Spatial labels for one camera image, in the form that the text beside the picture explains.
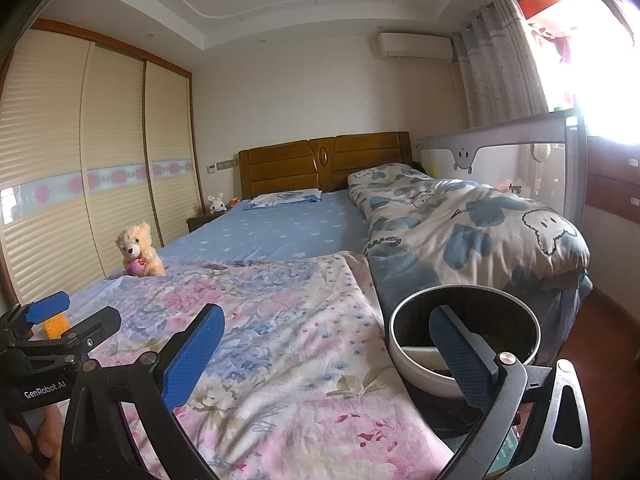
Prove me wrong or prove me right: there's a blue white pillow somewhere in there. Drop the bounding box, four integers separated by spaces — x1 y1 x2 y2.
243 188 323 210

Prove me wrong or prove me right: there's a small yellow foam piece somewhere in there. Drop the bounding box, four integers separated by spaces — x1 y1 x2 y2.
42 316 70 339

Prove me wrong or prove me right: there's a person's left hand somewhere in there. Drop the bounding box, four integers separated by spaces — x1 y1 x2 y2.
10 404 64 462

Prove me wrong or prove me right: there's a beige teddy bear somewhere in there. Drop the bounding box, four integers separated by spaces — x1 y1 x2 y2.
115 221 167 278

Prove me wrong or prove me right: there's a grey bed guard rail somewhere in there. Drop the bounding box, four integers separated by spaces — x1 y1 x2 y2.
416 112 589 226

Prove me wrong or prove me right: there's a white air conditioner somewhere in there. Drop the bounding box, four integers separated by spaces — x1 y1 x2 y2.
377 32 453 64

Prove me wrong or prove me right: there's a white round bowl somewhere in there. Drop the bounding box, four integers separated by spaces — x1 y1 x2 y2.
389 285 542 402

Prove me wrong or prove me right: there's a blue cloud print quilt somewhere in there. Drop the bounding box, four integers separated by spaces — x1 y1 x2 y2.
346 162 591 306

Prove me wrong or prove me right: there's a cream sliding-door wardrobe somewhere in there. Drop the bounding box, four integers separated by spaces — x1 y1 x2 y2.
0 17 203 306

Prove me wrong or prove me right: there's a pink floral blanket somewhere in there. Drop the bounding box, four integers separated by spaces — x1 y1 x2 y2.
65 252 456 480

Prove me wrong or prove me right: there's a dark wooden nightstand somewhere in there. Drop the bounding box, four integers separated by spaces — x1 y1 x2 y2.
186 208 226 234

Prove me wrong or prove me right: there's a wooden bed headboard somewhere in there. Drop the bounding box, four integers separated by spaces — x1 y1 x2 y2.
238 131 413 201

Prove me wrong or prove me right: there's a light blue bedsheet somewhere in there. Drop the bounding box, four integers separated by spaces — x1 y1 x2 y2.
160 190 371 266

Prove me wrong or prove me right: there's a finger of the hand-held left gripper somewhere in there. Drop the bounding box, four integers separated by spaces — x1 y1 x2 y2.
59 306 123 353
0 291 71 346

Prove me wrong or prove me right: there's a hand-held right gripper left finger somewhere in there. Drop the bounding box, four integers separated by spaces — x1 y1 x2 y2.
60 303 226 480

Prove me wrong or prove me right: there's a grey dotted curtain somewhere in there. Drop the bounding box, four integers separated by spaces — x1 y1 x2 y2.
452 0 549 128

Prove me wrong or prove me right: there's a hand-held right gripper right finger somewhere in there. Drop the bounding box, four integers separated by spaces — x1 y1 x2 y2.
429 305 601 480

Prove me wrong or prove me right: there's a red hanging cloth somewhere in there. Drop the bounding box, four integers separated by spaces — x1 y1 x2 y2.
520 0 577 66

